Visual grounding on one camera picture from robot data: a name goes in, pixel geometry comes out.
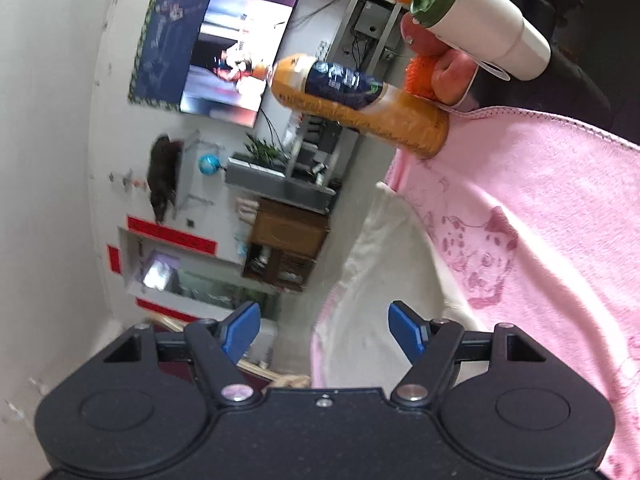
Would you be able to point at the beige shirt with navy trim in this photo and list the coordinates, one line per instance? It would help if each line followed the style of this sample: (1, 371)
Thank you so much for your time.
(385, 260)

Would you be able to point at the brown wooden cabinet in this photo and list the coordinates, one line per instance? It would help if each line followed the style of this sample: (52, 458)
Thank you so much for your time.
(285, 240)

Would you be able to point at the potted green plant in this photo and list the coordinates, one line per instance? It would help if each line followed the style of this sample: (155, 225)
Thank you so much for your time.
(265, 150)

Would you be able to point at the pale red apple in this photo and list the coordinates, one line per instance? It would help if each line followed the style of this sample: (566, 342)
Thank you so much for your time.
(452, 77)

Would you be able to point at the grey tv stand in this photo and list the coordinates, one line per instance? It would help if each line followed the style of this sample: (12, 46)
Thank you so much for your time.
(365, 25)

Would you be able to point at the dark blue wall poster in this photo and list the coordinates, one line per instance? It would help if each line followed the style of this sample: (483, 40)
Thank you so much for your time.
(160, 45)

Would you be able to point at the orange juice bottle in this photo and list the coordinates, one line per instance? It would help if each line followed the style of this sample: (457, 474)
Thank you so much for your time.
(390, 115)

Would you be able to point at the long red banner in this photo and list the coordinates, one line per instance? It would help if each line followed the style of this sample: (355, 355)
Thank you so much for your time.
(170, 235)

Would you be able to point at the black wall hanging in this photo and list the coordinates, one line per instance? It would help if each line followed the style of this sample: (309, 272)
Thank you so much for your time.
(162, 175)

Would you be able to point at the netted small oranges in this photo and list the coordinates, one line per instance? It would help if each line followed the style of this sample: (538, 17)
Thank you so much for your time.
(420, 77)

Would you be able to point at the glass fish tank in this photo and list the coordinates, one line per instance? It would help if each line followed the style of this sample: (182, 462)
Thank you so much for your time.
(200, 282)

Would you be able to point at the pink printed blanket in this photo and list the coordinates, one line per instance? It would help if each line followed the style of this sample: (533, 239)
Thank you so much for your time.
(550, 260)

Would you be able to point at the television screen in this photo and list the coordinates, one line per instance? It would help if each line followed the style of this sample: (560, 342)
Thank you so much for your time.
(240, 50)

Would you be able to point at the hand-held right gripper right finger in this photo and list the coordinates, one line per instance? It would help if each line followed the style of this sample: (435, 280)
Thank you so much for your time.
(406, 332)

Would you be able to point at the blue globe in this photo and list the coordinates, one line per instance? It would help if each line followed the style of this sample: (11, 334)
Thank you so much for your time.
(209, 164)

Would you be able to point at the tall grey speaker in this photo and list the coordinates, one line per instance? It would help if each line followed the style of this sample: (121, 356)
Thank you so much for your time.
(280, 185)

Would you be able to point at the fruit plate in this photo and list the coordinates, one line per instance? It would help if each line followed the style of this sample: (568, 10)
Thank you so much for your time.
(492, 67)

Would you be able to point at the white tumbler with green lid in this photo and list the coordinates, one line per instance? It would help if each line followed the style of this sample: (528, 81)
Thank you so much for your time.
(490, 25)

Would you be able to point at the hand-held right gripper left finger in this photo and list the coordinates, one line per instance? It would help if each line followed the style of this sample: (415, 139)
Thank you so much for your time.
(240, 332)

